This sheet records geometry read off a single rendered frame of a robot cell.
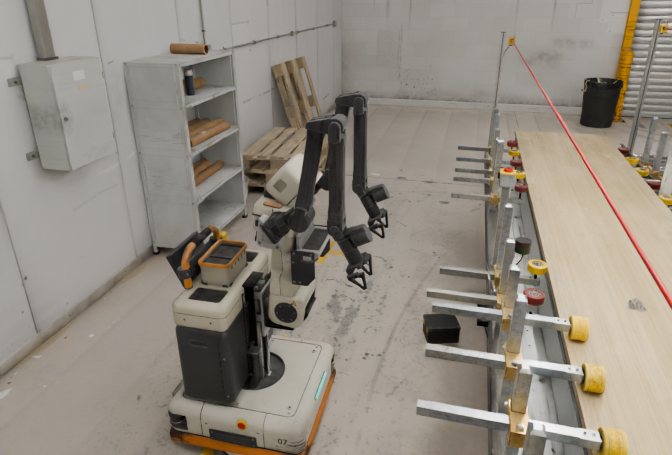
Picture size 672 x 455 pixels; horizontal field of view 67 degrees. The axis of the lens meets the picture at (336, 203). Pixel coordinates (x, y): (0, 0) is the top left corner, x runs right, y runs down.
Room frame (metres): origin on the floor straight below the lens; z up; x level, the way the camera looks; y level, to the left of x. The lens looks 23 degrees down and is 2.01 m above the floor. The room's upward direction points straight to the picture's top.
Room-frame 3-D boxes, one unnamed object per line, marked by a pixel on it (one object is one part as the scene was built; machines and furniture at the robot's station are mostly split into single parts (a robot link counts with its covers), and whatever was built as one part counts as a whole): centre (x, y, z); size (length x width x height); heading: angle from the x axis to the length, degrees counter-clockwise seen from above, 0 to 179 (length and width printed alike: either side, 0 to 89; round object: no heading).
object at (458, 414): (1.01, -0.46, 0.95); 0.50 x 0.04 x 0.04; 75
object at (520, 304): (1.29, -0.55, 0.93); 0.04 x 0.04 x 0.48; 75
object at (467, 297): (1.76, -0.59, 0.84); 0.43 x 0.03 x 0.04; 75
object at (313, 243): (1.93, 0.12, 0.99); 0.28 x 0.16 x 0.22; 166
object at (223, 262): (2.03, 0.51, 0.87); 0.23 x 0.15 x 0.11; 166
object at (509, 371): (1.27, -0.55, 0.95); 0.14 x 0.06 x 0.05; 165
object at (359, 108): (2.10, -0.11, 1.40); 0.11 x 0.06 x 0.43; 167
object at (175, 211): (4.09, 1.18, 0.78); 0.90 x 0.45 x 1.55; 165
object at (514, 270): (1.53, -0.62, 0.89); 0.04 x 0.04 x 0.48; 75
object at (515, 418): (1.03, -0.48, 0.95); 0.14 x 0.06 x 0.05; 165
